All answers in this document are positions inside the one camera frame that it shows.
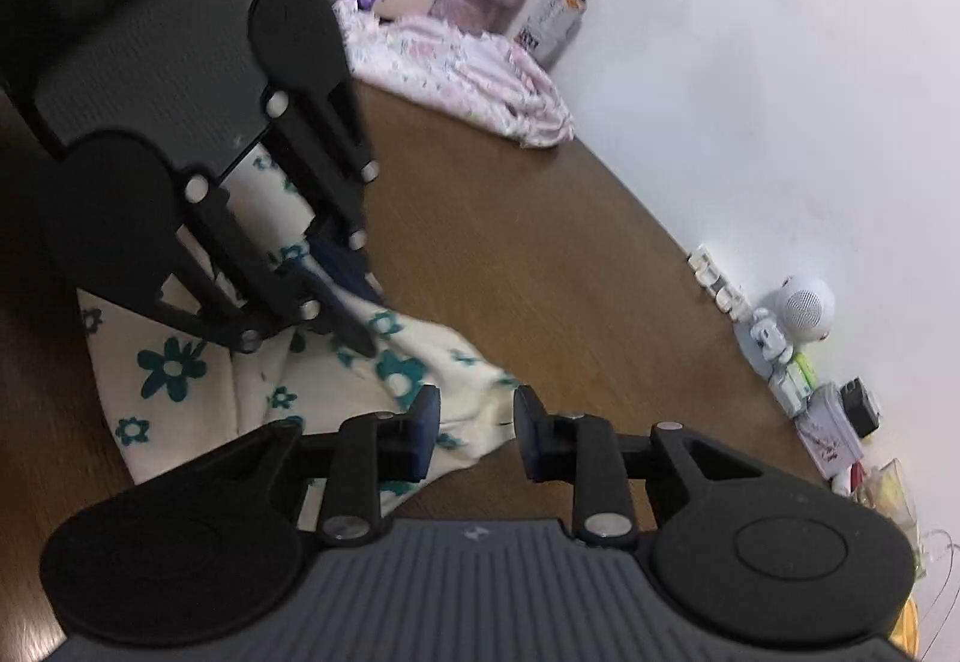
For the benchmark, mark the cream dress with green flowers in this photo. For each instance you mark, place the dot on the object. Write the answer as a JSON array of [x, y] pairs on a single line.
[[172, 369]]

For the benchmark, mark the pink floral garment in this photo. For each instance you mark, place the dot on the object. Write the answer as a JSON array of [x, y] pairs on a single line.
[[450, 69]]

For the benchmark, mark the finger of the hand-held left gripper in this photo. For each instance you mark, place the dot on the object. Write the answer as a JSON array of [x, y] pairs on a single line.
[[330, 167], [240, 272]]

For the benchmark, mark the yellow mug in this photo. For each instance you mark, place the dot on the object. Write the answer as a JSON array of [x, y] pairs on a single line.
[[906, 628]]

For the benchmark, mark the white power strip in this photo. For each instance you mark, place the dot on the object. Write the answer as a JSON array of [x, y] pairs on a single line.
[[716, 279]]

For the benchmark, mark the white robot figurine speaker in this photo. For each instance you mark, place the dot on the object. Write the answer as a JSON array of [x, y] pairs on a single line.
[[802, 306]]

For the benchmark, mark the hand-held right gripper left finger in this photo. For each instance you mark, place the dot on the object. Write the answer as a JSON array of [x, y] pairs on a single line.
[[424, 422]]

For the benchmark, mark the white small packet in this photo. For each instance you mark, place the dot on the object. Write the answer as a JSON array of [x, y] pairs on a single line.
[[787, 396]]

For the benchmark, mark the tea bottle with white label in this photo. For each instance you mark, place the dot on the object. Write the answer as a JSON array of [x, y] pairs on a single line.
[[551, 24]]

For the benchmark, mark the green small packet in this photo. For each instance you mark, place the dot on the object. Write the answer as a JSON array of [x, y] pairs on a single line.
[[804, 369]]

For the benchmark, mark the black power adapter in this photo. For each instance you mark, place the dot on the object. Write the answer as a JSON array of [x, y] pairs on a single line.
[[859, 407]]

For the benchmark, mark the white red lip balm tube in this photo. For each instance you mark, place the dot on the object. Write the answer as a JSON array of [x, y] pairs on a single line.
[[844, 480]]

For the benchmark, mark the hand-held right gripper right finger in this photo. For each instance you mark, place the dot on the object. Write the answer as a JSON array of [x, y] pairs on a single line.
[[525, 429]]

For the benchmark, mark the clear glass cup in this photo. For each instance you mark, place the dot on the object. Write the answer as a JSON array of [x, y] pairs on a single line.
[[889, 493]]

